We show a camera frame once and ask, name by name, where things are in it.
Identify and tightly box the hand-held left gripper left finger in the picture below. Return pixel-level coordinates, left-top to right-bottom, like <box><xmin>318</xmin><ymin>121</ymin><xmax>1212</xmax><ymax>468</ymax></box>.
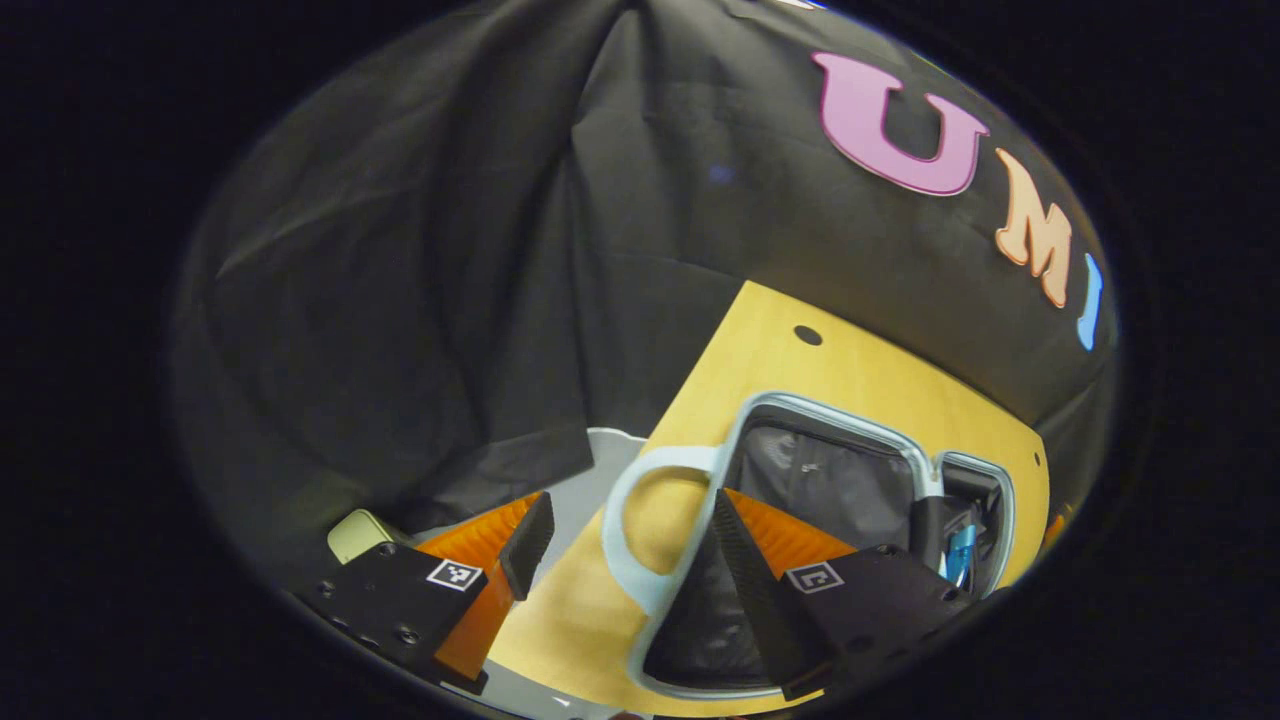
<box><xmin>295</xmin><ymin>490</ymin><xmax>556</xmax><ymax>696</ymax></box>

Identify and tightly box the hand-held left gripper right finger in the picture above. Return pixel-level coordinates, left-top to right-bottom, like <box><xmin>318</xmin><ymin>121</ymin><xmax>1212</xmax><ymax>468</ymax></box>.
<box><xmin>712</xmin><ymin>488</ymin><xmax>973</xmax><ymax>701</ymax></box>

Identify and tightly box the green bottle with blue cap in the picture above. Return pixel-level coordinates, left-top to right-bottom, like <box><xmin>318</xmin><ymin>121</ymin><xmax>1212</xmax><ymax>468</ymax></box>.
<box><xmin>943</xmin><ymin>522</ymin><xmax>979</xmax><ymax>591</ymax></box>

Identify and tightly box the light blue suitcase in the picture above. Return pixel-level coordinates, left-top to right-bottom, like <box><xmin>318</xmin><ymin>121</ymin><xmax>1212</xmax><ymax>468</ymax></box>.
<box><xmin>602</xmin><ymin>392</ymin><xmax>1016</xmax><ymax>701</ymax></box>

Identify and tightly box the pale green object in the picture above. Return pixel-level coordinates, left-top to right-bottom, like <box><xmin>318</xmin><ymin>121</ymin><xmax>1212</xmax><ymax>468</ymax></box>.
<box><xmin>327</xmin><ymin>508</ymin><xmax>411</xmax><ymax>566</ymax></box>

